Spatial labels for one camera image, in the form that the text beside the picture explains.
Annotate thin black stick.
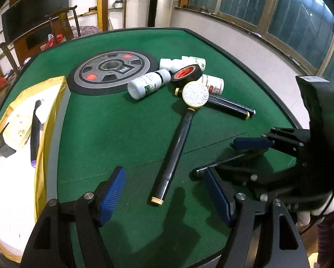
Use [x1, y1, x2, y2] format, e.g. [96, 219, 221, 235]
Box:
[30, 100, 42, 168]

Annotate long black tube cream end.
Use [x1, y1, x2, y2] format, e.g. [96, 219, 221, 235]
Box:
[151, 107, 196, 206]

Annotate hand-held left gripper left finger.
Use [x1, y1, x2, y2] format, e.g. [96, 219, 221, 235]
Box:
[21, 166, 126, 268]

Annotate black pen with gold bands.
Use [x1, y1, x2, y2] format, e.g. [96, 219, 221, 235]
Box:
[175, 87, 256, 121]

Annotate large white bottle green label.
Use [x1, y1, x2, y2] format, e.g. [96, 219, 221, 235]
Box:
[127, 69, 172, 100]

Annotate small white bottle green label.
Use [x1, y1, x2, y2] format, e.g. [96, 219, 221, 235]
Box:
[181, 56, 207, 71]

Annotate black television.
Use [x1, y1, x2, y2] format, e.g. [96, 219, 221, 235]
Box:
[1, 0, 70, 44]

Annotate floor standing air conditioner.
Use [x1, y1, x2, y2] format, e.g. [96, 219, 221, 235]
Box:
[148, 0, 182, 29]

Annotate grey round table dial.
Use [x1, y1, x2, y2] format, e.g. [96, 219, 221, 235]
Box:
[66, 50, 159, 95]

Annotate dark wooden chair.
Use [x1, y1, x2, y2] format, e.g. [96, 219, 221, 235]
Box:
[45, 5, 82, 44]
[0, 42, 22, 76]

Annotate gold framed wall shelf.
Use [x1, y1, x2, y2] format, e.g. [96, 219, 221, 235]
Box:
[69, 0, 129, 32]

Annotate floral cloth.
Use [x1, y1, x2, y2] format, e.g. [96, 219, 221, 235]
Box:
[71, 26, 104, 38]

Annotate beige power socket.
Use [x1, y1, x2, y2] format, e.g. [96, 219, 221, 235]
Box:
[2, 114, 34, 149]

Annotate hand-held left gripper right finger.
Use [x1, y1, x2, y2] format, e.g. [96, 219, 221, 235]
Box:
[203, 167, 311, 268]

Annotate white box with gold trim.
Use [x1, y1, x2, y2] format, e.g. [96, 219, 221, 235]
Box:
[0, 75, 70, 263]

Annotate white bottle red label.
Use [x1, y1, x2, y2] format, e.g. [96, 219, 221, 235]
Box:
[202, 74, 225, 95]

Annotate person's right forearm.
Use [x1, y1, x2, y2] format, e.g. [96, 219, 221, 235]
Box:
[317, 204, 334, 268]

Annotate black tape roll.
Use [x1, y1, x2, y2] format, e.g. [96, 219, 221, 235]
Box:
[171, 64, 204, 89]

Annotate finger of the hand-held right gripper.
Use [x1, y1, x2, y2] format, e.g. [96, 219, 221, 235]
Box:
[190, 151, 297, 201]
[233, 128, 311, 157]

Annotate wood framed window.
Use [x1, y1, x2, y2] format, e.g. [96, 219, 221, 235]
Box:
[175, 0, 334, 76]

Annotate person's right hand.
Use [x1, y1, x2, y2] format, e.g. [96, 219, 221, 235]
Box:
[297, 191, 334, 226]

